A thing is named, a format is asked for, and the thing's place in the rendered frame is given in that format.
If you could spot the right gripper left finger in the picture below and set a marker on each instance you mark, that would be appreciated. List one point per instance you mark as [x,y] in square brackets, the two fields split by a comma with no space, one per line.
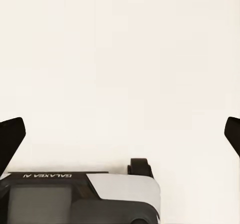
[12,133]

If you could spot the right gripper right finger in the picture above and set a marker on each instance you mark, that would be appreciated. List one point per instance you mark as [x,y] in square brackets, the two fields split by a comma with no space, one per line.
[232,133]

